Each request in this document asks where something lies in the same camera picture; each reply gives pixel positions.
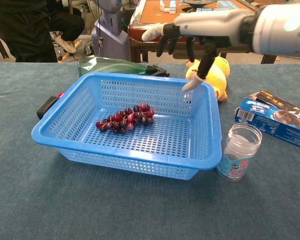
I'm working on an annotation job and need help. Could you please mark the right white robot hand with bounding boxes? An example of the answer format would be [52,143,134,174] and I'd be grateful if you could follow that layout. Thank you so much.
[141,8,257,92]

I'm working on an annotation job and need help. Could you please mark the silver brown tube pack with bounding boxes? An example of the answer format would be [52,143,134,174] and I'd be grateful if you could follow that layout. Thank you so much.
[248,89,300,118]

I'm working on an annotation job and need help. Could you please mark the dark red grape bunch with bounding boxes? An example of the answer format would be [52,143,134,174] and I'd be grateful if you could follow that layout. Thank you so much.
[95,102,159,134]

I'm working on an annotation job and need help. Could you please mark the blue plastic basket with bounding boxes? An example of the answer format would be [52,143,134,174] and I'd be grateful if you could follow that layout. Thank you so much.
[31,72,223,181]

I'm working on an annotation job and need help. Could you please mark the stack of blue mahjong tiles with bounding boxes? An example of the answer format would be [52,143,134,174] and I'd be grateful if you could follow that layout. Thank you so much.
[159,0,177,14]

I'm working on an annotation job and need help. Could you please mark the yellow plush duck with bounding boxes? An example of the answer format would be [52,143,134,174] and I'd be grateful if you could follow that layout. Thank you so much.
[185,56,231,103]

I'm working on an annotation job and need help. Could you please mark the brown mahjong table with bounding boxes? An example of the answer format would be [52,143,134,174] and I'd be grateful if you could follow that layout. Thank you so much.
[127,0,278,65]

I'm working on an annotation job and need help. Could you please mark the blue white machine base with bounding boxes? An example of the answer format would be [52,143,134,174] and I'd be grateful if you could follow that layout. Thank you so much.
[91,0,132,62]

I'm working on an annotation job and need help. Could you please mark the green spray bottle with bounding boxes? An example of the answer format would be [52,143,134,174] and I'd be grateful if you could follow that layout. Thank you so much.
[77,56,171,78]

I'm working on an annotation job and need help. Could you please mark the blue cookie box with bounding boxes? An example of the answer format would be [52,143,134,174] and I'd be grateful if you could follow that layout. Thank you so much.
[234,96,300,152]

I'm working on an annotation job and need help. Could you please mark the clear plastic jar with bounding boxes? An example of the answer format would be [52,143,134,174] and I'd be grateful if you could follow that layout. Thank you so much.
[216,122,263,182]

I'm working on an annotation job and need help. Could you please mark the seated person black trousers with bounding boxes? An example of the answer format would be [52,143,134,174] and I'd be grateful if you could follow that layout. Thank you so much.
[47,6,86,55]

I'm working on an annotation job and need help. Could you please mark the black stamp with red cap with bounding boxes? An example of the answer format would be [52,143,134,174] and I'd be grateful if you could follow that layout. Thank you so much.
[36,92,65,120]

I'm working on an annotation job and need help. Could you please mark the standing person in black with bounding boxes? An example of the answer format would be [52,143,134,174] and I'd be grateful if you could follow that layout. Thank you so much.
[0,0,59,63]

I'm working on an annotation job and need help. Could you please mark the blue table cloth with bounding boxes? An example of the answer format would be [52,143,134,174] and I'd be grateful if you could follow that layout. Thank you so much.
[0,61,300,240]

